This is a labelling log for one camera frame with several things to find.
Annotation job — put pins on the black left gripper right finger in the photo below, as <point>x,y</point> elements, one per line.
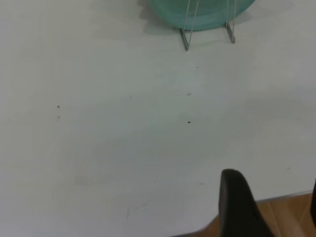
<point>314,200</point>

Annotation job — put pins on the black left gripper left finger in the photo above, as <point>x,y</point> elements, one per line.
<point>234,205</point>

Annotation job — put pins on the green plate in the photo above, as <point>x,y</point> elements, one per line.
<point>212,14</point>

